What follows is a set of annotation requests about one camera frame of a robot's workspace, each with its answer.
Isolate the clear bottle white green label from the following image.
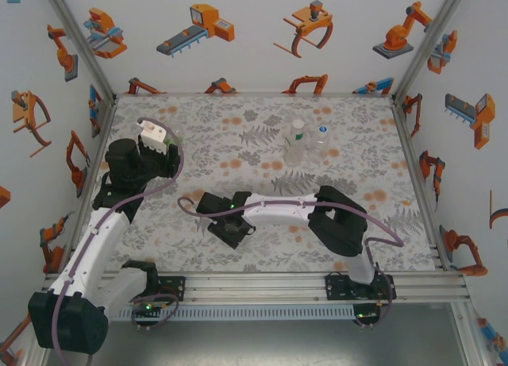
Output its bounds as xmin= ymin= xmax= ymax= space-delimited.
xmin=283 ymin=118 xmax=311 ymax=168

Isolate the clear Pocari Sweat bottle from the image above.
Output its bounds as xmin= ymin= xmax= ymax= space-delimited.
xmin=310 ymin=125 xmax=333 ymax=163

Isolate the aluminium side rail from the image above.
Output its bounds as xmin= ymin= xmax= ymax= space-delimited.
xmin=391 ymin=98 xmax=452 ymax=272
xmin=59 ymin=95 xmax=119 ymax=274

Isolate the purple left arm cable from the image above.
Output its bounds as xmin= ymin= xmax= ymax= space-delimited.
xmin=51 ymin=117 xmax=186 ymax=366

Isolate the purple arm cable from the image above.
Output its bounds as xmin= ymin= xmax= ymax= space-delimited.
xmin=51 ymin=117 xmax=186 ymax=366
xmin=177 ymin=196 xmax=405 ymax=303

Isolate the aluminium frame rail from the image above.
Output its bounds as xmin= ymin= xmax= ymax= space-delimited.
xmin=43 ymin=271 xmax=469 ymax=303

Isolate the slotted grey cable duct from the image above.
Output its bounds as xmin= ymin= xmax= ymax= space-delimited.
xmin=114 ymin=304 xmax=356 ymax=322

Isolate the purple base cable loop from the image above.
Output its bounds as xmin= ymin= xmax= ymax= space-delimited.
xmin=354 ymin=312 xmax=392 ymax=333
xmin=132 ymin=293 xmax=179 ymax=333

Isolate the aluminium frame post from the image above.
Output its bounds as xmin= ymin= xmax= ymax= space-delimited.
xmin=41 ymin=0 xmax=119 ymax=103
xmin=391 ymin=0 xmax=473 ymax=103

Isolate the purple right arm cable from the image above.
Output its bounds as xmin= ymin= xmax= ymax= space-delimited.
xmin=177 ymin=196 xmax=405 ymax=303

